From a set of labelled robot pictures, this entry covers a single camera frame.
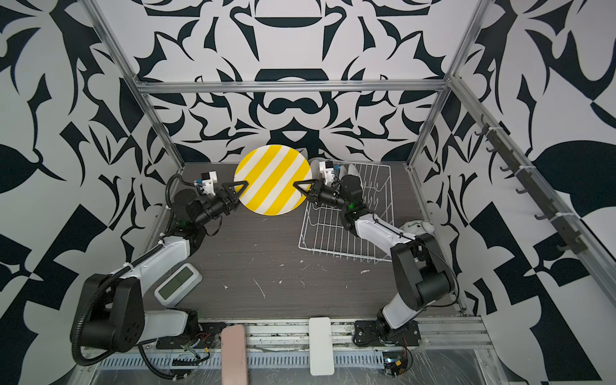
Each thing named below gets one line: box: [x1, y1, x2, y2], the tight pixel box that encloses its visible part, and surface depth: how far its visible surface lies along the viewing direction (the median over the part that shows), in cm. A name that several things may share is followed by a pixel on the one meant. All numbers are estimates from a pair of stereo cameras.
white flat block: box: [308, 316, 335, 377], surface depth 70 cm
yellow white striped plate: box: [234, 144, 313, 216], surface depth 80 cm
